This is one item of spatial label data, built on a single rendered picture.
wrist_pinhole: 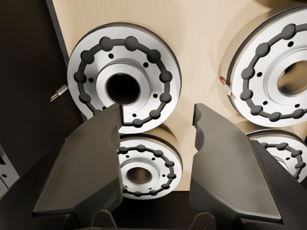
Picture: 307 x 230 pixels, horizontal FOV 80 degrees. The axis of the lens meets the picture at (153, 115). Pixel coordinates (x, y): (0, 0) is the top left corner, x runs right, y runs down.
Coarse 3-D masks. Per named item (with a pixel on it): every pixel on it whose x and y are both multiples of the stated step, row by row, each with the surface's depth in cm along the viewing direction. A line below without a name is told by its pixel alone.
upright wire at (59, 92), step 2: (62, 86) 17; (64, 86) 17; (66, 86) 17; (60, 88) 16; (62, 88) 16; (64, 88) 16; (66, 88) 17; (58, 90) 16; (60, 90) 16; (62, 90) 16; (64, 90) 16; (56, 92) 16; (58, 92) 16; (60, 92) 16; (62, 92) 16; (54, 94) 15; (56, 94) 15; (58, 94) 16; (60, 94) 16; (52, 96) 15; (56, 96) 15; (54, 98) 15; (50, 100) 15; (52, 100) 15
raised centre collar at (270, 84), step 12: (300, 48) 14; (276, 60) 15; (288, 60) 14; (300, 60) 14; (276, 72) 15; (264, 84) 16; (276, 84) 15; (276, 96) 16; (288, 96) 16; (300, 96) 16
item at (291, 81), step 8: (296, 64) 17; (304, 64) 16; (288, 72) 18; (296, 72) 17; (304, 72) 16; (280, 80) 18; (288, 80) 18; (296, 80) 17; (304, 80) 16; (280, 88) 17; (288, 88) 17; (296, 88) 16
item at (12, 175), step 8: (0, 136) 11; (0, 144) 11; (8, 144) 12; (0, 152) 12; (8, 152) 12; (0, 160) 12; (8, 160) 12; (16, 160) 12; (0, 168) 12; (8, 168) 12; (16, 168) 12; (0, 176) 13; (8, 176) 13; (16, 176) 13; (8, 184) 13
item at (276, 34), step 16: (288, 16) 13; (304, 16) 13; (256, 32) 14; (272, 32) 14; (288, 32) 14; (304, 32) 14; (256, 48) 15; (272, 48) 14; (288, 48) 14; (240, 64) 15; (256, 64) 15; (240, 80) 16; (256, 80) 16; (240, 96) 17; (256, 96) 16; (240, 112) 17; (256, 112) 18; (272, 112) 17; (288, 112) 17; (304, 112) 17
